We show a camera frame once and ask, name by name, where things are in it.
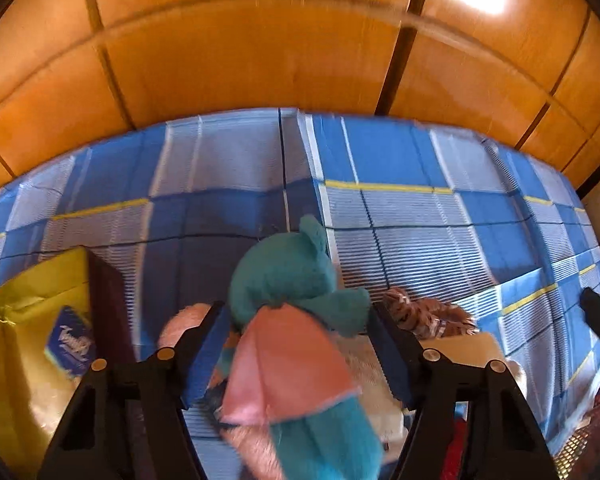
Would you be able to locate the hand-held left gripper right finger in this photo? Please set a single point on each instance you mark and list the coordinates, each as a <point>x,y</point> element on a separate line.
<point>392,360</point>

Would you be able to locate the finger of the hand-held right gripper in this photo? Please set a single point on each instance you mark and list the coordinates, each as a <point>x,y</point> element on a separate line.
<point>597,312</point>

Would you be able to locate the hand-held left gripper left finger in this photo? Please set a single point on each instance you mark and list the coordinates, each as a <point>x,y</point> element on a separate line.
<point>207,360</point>

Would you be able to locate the pink towel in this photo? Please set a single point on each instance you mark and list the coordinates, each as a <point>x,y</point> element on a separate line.
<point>180,325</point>

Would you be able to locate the teal teddy bear pink cape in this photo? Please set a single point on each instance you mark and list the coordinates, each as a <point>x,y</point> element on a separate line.
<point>280,275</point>

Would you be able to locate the gold box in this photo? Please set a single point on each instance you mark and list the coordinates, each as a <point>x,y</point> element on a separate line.
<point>20,340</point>

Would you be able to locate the brown striped plush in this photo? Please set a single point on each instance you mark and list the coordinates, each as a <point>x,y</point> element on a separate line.
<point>425,317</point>

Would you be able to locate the red fuzzy toy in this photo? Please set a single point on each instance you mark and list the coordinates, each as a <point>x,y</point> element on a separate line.
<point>455,447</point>

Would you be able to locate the blue tissue packet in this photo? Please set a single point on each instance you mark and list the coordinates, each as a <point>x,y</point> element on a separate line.
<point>70,345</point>

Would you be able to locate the blue plaid blanket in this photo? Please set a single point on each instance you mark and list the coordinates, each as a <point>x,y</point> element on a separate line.
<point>405,160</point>

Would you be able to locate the wooden panelled wardrobe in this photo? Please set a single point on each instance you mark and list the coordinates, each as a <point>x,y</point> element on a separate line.
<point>255,50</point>

